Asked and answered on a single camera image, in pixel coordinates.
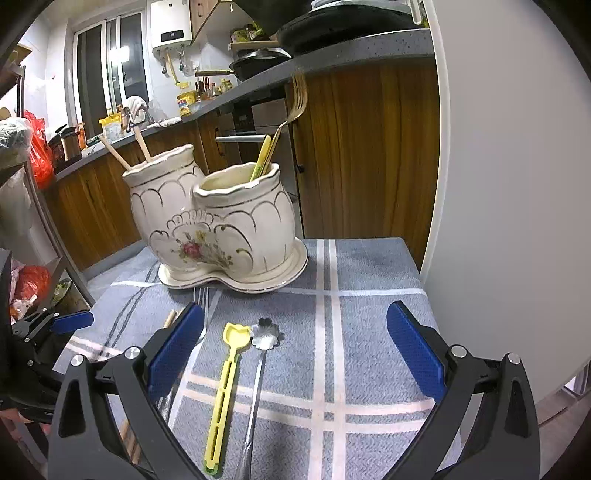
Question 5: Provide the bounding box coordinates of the white water heater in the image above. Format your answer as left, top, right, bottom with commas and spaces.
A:
149, 0, 192, 49

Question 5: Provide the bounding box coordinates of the red plastic bag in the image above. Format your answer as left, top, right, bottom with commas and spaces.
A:
23, 110, 54, 190

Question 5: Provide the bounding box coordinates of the yellow green tulip utensil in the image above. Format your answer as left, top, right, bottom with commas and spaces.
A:
204, 323, 250, 475

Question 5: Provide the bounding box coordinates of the wooden chopstick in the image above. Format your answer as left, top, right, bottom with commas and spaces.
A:
120, 308, 180, 462
133, 125, 152, 163
98, 134, 131, 171

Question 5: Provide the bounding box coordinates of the grey kitchen countertop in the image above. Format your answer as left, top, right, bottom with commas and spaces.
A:
52, 28, 435, 182

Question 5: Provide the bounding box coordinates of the silver flower spoon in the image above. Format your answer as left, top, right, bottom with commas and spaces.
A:
235, 318, 280, 480

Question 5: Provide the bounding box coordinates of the grey striped tablecloth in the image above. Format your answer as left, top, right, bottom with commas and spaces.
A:
52, 237, 463, 480

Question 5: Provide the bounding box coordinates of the cream ceramic utensil holder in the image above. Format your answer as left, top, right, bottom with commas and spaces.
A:
122, 144, 308, 294

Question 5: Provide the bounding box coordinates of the gold fork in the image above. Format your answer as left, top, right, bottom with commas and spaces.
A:
263, 72, 308, 174

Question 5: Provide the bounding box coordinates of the black wok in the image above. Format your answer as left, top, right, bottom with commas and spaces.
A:
194, 48, 291, 81

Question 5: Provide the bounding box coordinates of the yellow tulip-handled utensil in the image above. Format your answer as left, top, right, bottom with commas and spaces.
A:
249, 135, 271, 181

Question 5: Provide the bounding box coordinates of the silver fork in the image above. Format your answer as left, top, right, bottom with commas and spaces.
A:
157, 287, 209, 426

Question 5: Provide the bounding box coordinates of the large black lidded pan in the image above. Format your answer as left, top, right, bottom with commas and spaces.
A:
276, 5, 418, 57

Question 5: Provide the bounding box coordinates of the yellow oil bottle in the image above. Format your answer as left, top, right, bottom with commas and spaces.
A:
176, 90, 197, 116

